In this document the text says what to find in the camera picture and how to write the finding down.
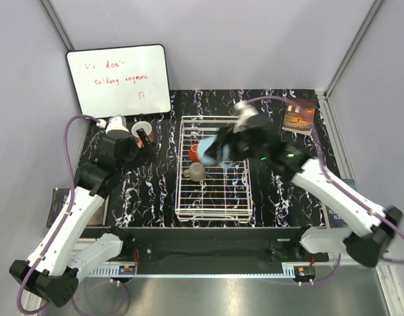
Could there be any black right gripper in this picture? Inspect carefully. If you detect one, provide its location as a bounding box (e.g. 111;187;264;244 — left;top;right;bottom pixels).
205;125;268;163

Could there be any pink mug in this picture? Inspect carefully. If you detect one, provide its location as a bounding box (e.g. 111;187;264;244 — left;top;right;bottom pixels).
130;120;154;149

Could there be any light blue faceted mug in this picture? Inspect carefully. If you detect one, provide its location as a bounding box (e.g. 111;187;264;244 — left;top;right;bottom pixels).
197;136;233;169

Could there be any beige mug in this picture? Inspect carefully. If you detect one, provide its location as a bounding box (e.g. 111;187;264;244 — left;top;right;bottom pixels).
182;162;206;182

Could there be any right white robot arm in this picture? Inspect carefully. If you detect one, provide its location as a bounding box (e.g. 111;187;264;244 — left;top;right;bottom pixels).
197;115;403;267

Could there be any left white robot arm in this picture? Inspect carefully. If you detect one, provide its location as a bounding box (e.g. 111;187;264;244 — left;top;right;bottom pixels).
9;128;156;307

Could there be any orange red mug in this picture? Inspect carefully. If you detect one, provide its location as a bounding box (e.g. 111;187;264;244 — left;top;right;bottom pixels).
188;144;199;163

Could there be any white dry-erase board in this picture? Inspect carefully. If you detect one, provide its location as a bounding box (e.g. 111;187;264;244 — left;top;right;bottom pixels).
66;44;171;119

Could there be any orange cover book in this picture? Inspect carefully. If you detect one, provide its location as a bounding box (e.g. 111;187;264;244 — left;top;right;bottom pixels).
282;99;315;136

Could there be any dark Tale of Two Cities book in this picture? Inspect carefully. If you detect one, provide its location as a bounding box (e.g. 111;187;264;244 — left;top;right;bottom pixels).
45;188;109;228

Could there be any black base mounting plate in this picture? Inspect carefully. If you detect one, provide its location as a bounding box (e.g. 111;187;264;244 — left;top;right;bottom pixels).
86;225;334;277

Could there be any blue cover book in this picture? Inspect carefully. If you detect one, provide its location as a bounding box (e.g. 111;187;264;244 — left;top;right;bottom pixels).
321;178;358;229

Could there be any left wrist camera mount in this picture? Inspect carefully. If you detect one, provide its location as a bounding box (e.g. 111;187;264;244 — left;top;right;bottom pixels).
96;115;128;134

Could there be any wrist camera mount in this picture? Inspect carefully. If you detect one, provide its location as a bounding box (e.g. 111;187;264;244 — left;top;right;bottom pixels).
96;115;128;134
233;101;259;134

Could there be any white wire dish rack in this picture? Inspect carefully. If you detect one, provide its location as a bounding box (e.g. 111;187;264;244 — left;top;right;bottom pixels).
175;115;253;223

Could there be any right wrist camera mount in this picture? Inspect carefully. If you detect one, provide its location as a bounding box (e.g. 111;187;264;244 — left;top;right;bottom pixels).
233;101;259;134

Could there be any white slotted cable duct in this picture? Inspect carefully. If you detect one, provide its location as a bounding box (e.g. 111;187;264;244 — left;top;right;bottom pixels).
88;263;295;278

